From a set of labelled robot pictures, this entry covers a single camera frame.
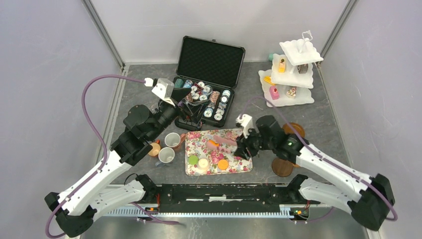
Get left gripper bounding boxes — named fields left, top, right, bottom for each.
left=147, top=88, right=211, bottom=141

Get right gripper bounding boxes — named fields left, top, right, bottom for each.
left=233, top=124, right=274, bottom=161

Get pink strawberry cake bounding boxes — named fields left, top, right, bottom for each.
left=269, top=86, right=280, bottom=100

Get pink-handled metal tongs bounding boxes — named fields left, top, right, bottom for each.
left=211, top=135, right=237, bottom=153

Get orange pastry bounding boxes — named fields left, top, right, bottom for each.
left=206, top=140, right=220, bottom=150

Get sprinkled strawberry cake slice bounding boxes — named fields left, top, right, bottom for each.
left=286, top=87, right=297, bottom=99

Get yellow round biscuit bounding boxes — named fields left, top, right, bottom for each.
left=217, top=159, right=229, bottom=170

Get yellow kiwi cake slice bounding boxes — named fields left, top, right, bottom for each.
left=263, top=76, right=276, bottom=87

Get green round macaron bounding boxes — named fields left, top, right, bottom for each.
left=188, top=155, right=199, bottom=165

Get cream round pudding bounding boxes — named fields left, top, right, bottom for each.
left=197, top=158, right=210, bottom=171

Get yellow cake with green fruit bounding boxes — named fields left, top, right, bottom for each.
left=278, top=58, right=286, bottom=73

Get chocolate cake slice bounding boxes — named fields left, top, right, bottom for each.
left=297, top=64, right=309, bottom=74

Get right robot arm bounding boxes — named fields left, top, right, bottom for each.
left=234, top=114, right=398, bottom=231

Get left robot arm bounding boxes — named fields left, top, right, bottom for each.
left=44, top=86, right=209, bottom=238

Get medium brown wooden coaster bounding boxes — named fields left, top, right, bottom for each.
left=282, top=122, right=306, bottom=137

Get dark brown wooden coaster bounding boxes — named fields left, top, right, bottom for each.
left=271, top=158, right=294, bottom=177

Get pink mug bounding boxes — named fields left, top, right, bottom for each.
left=164, top=132, right=186, bottom=151

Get black poker chip case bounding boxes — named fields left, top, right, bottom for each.
left=173, top=36, right=246, bottom=131

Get floral serving tray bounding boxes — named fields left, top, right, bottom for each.
left=185, top=128, right=253, bottom=176

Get orange mug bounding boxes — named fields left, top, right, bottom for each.
left=148, top=139, right=162, bottom=157

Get white three-tier cake stand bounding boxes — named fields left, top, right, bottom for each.
left=258, top=30, right=323, bottom=108

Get grey white mug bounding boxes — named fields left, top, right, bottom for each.
left=155, top=147, right=175, bottom=167

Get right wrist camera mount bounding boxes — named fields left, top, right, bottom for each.
left=236, top=114, right=254, bottom=138

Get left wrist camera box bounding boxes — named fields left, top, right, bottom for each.
left=152, top=78, right=175, bottom=107

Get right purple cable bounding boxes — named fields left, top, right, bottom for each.
left=240, top=96, right=399, bottom=222

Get purple cable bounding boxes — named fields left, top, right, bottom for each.
left=44, top=74, right=154, bottom=239
left=240, top=96, right=399, bottom=222

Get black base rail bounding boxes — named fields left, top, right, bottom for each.
left=138, top=174, right=308, bottom=214

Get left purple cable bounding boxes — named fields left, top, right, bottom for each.
left=44, top=74, right=154, bottom=239

